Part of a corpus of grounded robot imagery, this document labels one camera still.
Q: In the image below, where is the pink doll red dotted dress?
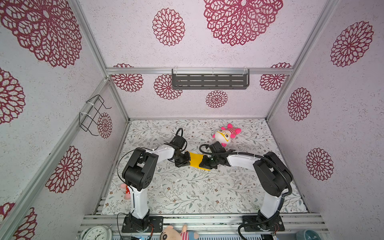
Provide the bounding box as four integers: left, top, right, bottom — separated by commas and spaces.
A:
120, 184, 131, 200

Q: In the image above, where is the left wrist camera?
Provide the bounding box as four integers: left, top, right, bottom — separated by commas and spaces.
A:
169, 135, 188, 151

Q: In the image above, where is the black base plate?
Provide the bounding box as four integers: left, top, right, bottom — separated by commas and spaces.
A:
242, 215, 285, 232
121, 215, 164, 233

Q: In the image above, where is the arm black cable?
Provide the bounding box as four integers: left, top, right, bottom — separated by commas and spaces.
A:
199, 143, 293, 240
116, 127, 188, 235

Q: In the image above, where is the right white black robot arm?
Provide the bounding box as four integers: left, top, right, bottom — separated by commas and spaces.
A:
201, 151, 294, 220

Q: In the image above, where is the dark grey wall shelf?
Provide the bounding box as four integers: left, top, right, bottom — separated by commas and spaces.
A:
171, 69, 250, 90

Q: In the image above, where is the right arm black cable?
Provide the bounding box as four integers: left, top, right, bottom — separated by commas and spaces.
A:
199, 143, 293, 240

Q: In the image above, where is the white analog alarm clock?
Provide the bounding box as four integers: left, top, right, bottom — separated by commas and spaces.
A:
80, 226, 113, 240

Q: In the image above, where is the teal round clock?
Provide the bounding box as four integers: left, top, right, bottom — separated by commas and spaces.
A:
296, 230, 322, 240

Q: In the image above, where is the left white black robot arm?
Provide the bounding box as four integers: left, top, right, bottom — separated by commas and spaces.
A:
122, 144, 191, 220

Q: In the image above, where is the yellow square paper sheet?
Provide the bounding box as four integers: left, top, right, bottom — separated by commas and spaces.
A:
190, 153, 210, 171

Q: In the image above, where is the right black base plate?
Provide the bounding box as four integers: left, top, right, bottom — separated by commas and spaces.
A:
242, 215, 285, 232

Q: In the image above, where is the black wire wall rack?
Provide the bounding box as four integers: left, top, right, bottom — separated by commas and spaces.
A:
78, 95, 112, 137

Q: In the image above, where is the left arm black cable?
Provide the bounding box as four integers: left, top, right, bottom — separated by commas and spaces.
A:
116, 127, 188, 235

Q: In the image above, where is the pink white plush toy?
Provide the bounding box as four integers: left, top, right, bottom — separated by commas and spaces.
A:
213, 124, 242, 147

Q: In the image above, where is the pig plush striped shirt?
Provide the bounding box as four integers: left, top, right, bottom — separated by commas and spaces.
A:
160, 225, 200, 240

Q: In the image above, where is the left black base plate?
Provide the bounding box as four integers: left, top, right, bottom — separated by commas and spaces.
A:
121, 215, 164, 233

